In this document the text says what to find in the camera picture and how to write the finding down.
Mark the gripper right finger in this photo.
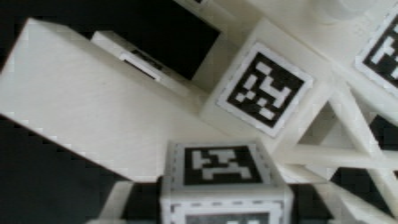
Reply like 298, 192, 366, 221
314, 183, 368, 224

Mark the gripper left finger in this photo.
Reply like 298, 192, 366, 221
85, 181, 135, 224

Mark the white tagged cube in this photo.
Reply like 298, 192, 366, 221
160, 140, 293, 224

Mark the white chair back frame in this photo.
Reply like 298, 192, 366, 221
176, 0, 398, 224

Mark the white chair leg block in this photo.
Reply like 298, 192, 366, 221
90, 31, 206, 96

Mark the white U-shaped fence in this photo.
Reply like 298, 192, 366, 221
0, 19, 227, 182

